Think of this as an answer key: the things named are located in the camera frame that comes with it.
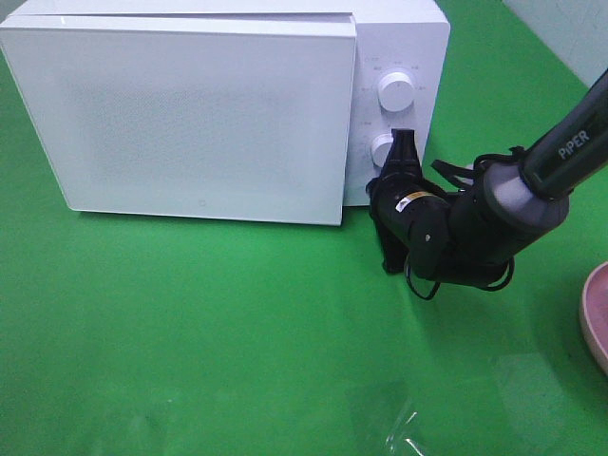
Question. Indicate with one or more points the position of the clear tape strip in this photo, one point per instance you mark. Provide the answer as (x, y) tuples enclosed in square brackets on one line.
[(400, 440)]

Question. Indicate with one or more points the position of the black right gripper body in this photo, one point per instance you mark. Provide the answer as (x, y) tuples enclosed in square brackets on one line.
[(423, 201)]

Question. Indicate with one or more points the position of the pink round plate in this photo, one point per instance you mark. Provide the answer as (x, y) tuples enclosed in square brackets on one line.
[(593, 314)]

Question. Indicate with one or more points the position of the lower white microwave knob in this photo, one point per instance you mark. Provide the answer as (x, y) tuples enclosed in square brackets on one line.
[(380, 148)]

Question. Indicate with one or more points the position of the white microwave knob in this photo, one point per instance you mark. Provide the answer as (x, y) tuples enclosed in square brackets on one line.
[(380, 148), (395, 91)]

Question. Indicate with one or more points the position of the white microwave oven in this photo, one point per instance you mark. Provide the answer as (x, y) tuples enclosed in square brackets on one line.
[(408, 36)]

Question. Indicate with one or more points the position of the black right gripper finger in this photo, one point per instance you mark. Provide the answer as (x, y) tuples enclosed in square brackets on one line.
[(393, 234), (403, 156)]

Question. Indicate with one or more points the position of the white microwave door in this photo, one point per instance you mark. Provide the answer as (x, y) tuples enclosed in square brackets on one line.
[(190, 117)]

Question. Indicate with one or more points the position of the upper white microwave knob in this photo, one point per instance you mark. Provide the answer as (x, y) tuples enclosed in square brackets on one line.
[(395, 91)]

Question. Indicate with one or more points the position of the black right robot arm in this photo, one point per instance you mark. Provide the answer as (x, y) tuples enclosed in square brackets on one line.
[(501, 204)]

